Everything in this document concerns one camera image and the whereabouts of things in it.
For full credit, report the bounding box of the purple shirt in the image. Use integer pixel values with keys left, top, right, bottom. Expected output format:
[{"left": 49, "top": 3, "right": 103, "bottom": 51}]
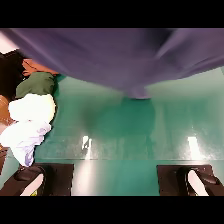
[{"left": 0, "top": 28, "right": 224, "bottom": 100}]

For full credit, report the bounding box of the white garment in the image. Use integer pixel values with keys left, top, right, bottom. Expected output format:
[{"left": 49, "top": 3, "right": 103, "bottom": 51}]
[{"left": 7, "top": 92, "right": 57, "bottom": 127}]

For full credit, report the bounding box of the dark green garment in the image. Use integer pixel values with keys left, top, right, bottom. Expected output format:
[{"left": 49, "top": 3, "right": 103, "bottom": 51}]
[{"left": 14, "top": 71, "right": 57, "bottom": 100}]

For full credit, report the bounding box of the orange garment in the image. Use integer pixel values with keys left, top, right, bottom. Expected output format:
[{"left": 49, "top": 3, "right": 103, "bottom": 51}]
[{"left": 21, "top": 58, "right": 62, "bottom": 77}]

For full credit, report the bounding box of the pale lavender garment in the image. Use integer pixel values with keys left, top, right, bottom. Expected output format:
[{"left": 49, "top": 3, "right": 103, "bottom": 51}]
[{"left": 0, "top": 119, "right": 53, "bottom": 168}]

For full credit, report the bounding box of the black garment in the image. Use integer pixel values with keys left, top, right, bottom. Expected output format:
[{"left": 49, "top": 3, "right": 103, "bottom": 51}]
[{"left": 0, "top": 49, "right": 27, "bottom": 102}]

